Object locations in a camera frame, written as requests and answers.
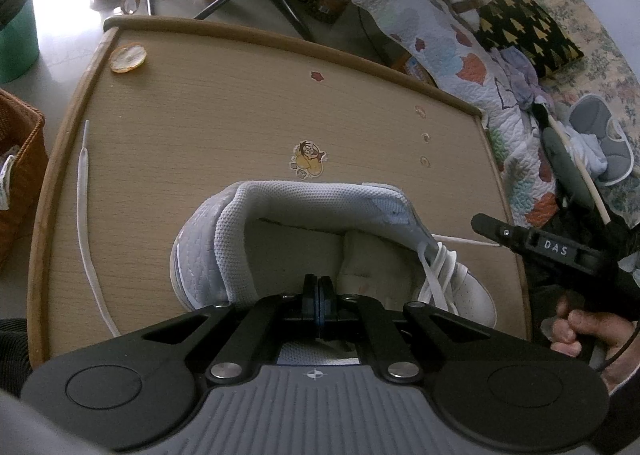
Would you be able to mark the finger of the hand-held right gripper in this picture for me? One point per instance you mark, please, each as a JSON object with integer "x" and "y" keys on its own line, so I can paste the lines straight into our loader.
{"x": 500, "y": 234}

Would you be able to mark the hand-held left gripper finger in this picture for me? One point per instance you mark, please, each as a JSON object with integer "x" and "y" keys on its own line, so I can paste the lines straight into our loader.
{"x": 314, "y": 300}
{"x": 325, "y": 300}

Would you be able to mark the white sneaker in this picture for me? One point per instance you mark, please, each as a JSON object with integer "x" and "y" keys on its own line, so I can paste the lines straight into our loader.
{"x": 300, "y": 200}

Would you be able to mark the white shoelace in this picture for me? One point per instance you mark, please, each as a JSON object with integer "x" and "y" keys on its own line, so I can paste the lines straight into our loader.
{"x": 78, "y": 205}

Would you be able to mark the person's right hand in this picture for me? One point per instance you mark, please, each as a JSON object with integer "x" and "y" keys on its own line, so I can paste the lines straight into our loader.
{"x": 585, "y": 327}

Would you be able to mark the grey green cloth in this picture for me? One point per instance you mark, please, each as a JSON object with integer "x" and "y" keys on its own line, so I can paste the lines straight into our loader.
{"x": 562, "y": 160}

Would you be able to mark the white cloth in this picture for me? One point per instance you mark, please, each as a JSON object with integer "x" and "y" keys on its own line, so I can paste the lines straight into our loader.
{"x": 590, "y": 155}

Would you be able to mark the black sock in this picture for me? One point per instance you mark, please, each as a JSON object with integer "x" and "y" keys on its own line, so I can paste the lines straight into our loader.
{"x": 540, "y": 114}

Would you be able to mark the yellow cartoon sticker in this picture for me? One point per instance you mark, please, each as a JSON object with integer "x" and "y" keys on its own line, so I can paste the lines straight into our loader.
{"x": 307, "y": 160}

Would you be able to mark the grey slipper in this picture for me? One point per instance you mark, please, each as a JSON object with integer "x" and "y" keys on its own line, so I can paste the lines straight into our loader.
{"x": 592, "y": 112}

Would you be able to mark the lavender clothes pile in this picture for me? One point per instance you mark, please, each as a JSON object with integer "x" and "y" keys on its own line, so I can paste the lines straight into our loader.
{"x": 520, "y": 70}

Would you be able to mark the black gold tree pillow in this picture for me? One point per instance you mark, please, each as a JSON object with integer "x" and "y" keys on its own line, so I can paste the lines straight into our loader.
{"x": 530, "y": 30}

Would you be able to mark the heart patchwork quilt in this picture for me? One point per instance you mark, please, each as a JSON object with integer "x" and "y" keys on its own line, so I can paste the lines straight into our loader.
{"x": 435, "y": 35}

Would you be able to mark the small red sticker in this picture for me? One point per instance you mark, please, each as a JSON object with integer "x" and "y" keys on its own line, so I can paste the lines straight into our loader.
{"x": 316, "y": 75}

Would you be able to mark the person's dark clothing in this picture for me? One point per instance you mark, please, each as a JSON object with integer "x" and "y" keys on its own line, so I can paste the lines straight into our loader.
{"x": 12, "y": 355}

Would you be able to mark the wicker basket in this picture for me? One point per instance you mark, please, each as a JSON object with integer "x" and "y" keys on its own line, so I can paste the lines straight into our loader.
{"x": 25, "y": 175}

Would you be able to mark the white printed wrapper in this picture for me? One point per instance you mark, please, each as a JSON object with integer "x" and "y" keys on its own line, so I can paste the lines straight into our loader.
{"x": 6, "y": 182}

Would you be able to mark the green bin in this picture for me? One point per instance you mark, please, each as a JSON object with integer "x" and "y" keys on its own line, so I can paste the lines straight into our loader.
{"x": 17, "y": 45}

